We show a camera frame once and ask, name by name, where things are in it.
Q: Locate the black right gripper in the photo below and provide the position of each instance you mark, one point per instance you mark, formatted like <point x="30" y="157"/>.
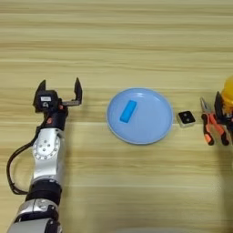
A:
<point x="229" y="123"/>

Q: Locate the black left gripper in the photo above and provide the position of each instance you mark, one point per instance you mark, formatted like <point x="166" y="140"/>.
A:
<point x="56" y="119"/>

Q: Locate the blue rectangular block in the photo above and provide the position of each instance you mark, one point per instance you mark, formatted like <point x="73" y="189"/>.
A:
<point x="128" y="111"/>

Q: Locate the light blue round plate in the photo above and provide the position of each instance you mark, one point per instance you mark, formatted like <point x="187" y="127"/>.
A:
<point x="145" y="121"/>

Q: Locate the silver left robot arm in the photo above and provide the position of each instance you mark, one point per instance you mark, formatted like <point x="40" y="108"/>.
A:
<point x="48" y="157"/>

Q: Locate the small square black silver box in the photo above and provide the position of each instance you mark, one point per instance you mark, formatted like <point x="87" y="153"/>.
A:
<point x="186" y="119"/>

